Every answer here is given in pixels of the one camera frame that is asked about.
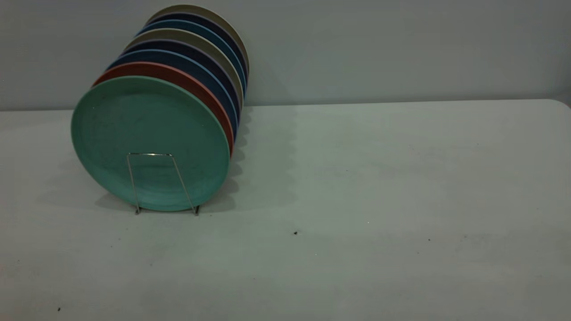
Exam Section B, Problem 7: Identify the green round plate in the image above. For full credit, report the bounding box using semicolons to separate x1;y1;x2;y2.
70;76;231;212

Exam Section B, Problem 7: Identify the dark purple round plate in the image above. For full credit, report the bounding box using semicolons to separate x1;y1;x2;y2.
121;39;243;123

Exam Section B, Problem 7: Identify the pink round plate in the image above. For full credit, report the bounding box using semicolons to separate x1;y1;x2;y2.
91;62;235;157

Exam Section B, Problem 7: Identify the teal blue round plate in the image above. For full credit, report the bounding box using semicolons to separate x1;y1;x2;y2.
137;19;247;96

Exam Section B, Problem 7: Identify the beige round plate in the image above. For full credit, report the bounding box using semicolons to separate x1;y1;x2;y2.
145;4;250;81
124;28;245;110

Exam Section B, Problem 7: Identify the dark navy round plate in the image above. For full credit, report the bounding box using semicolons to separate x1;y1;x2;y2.
147;12;248;85

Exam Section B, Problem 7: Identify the metal wire plate rack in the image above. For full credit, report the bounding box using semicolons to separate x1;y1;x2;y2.
127;152;201;216

